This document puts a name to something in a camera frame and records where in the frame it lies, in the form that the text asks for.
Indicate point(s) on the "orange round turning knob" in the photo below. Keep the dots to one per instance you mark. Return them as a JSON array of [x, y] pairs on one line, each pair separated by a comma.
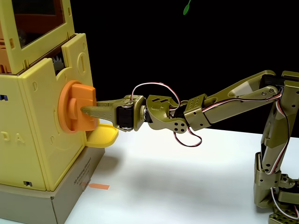
[[79, 98]]

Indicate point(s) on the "yellow toy vending machine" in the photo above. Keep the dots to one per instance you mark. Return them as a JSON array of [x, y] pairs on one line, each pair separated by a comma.
[[35, 140]]

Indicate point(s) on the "orange arrow paper marker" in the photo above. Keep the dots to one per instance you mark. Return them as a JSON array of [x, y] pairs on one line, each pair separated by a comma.
[[99, 186]]

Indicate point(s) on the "clear tape strip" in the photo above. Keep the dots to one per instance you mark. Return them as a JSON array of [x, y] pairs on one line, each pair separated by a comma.
[[85, 185]]

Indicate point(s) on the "grey plastic gear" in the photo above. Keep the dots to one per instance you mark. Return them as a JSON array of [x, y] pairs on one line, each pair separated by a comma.
[[58, 63]]

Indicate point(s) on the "yellow dispensing tray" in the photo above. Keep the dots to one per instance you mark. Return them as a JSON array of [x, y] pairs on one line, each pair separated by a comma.
[[104, 136]]

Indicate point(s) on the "brown cardboard box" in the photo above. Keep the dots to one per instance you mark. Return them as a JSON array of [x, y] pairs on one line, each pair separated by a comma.
[[67, 200]]

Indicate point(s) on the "green leaf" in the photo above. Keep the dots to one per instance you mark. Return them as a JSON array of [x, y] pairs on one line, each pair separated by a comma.
[[186, 10]]

